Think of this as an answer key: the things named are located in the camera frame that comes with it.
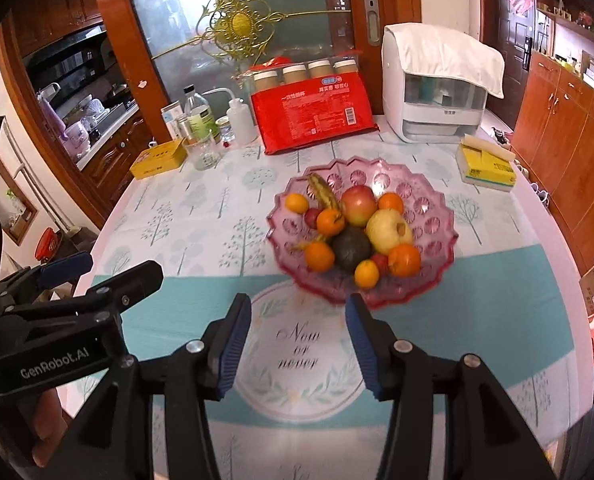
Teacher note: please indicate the clear drinking glass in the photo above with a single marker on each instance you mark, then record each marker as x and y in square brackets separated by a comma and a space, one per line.
[203, 152]

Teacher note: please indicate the small round mandarin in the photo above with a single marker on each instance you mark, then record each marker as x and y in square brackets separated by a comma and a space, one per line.
[296, 203]

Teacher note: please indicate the brown spotted banana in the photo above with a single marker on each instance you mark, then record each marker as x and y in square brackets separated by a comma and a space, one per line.
[322, 191]

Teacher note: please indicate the yellow tissue pack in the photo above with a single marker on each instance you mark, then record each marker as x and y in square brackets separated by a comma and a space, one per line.
[485, 164]

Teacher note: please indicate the large orange mandarin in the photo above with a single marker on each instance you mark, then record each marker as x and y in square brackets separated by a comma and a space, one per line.
[367, 274]

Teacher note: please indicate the white countertop appliance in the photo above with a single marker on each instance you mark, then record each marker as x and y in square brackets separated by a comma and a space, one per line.
[426, 109]

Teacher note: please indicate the white plastic squeeze bottle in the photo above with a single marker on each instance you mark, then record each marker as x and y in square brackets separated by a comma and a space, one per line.
[242, 122]

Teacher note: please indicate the patterned tablecloth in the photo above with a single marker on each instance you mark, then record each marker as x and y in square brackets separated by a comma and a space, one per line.
[298, 409]

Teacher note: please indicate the dark green avocado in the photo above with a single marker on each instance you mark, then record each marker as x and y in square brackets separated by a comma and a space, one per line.
[351, 247]

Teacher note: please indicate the red paper cup package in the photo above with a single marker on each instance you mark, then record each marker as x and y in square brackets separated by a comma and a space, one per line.
[297, 105]

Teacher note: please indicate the white cloth cover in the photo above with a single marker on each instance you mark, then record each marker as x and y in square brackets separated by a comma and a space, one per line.
[441, 52]

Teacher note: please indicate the wooden cabinet doors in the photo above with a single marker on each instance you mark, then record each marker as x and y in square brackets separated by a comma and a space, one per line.
[554, 139]

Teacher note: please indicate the green label bottle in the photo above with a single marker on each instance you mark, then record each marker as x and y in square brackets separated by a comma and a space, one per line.
[198, 116]

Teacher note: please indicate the yellow pear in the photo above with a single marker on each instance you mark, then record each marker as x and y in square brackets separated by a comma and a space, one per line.
[387, 229]

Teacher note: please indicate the pink glass fruit plate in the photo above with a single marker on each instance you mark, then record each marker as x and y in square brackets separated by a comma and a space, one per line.
[425, 211]

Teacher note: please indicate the dark red lychee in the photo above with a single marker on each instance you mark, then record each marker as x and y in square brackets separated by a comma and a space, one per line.
[311, 216]

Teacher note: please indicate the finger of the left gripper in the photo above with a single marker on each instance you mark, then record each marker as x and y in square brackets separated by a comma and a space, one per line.
[101, 301]
[27, 284]

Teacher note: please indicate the person's left hand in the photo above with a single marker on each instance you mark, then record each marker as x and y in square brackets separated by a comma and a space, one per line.
[50, 423]

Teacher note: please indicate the red apple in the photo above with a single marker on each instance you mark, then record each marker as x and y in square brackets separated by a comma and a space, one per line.
[359, 204]

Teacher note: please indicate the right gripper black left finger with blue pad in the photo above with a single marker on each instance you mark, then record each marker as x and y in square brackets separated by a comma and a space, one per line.
[111, 436]

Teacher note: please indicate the gold ornament door decoration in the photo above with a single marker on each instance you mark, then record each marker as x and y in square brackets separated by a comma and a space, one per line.
[239, 29]

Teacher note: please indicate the mandarin with dark mark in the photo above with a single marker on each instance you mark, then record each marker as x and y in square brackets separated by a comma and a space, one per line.
[330, 222]

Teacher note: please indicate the yellow flat box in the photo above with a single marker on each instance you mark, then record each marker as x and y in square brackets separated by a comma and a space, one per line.
[162, 158]

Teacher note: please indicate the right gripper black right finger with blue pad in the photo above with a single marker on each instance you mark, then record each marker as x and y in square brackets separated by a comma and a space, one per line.
[486, 436]

